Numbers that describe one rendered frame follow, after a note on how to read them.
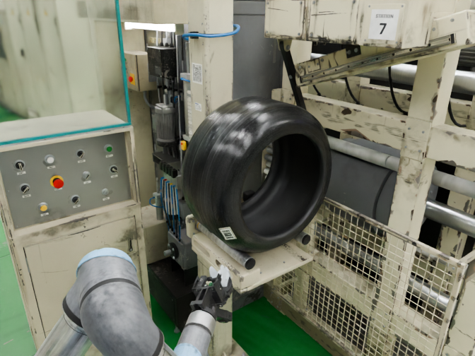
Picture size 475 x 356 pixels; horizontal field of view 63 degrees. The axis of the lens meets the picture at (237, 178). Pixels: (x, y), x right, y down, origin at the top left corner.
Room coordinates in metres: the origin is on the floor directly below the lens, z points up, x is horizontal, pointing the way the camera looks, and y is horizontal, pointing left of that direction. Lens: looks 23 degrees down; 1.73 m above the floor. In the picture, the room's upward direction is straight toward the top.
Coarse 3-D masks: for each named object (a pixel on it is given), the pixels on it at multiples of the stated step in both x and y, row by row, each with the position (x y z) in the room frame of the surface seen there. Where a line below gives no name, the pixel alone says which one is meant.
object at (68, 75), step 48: (0, 0) 1.42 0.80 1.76; (48, 0) 1.51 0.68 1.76; (96, 0) 1.61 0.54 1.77; (0, 48) 1.41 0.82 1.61; (48, 48) 1.50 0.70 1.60; (96, 48) 1.60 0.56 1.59; (0, 96) 1.39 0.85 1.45; (48, 96) 1.48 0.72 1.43; (96, 96) 1.58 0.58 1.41; (0, 144) 1.36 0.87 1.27
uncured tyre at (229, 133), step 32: (256, 96) 1.42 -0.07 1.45; (224, 128) 1.22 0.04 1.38; (256, 128) 1.18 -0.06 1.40; (288, 128) 1.23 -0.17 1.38; (320, 128) 1.34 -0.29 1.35; (192, 160) 1.23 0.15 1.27; (224, 160) 1.13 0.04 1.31; (288, 160) 1.58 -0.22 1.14; (320, 160) 1.35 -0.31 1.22; (192, 192) 1.20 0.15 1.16; (224, 192) 1.10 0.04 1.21; (256, 192) 1.53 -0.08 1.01; (288, 192) 1.52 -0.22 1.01; (320, 192) 1.34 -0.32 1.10; (224, 224) 1.11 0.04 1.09; (256, 224) 1.42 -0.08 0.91; (288, 224) 1.38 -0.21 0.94
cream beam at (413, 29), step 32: (288, 0) 1.52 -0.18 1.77; (320, 0) 1.40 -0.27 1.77; (352, 0) 1.29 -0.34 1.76; (384, 0) 1.20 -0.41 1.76; (416, 0) 1.16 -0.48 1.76; (448, 0) 1.26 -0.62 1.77; (288, 32) 1.51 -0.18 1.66; (320, 32) 1.39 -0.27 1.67; (352, 32) 1.28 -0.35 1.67; (416, 32) 1.18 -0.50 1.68
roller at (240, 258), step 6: (198, 228) 1.41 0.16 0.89; (204, 228) 1.38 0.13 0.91; (204, 234) 1.37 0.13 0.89; (210, 234) 1.34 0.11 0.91; (216, 240) 1.30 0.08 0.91; (222, 246) 1.27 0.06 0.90; (228, 246) 1.25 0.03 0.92; (228, 252) 1.23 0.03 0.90; (234, 252) 1.21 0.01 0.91; (240, 252) 1.20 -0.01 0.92; (234, 258) 1.20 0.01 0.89; (240, 258) 1.18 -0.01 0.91; (246, 258) 1.16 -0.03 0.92; (252, 258) 1.17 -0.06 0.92; (246, 264) 1.15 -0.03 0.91; (252, 264) 1.16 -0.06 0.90
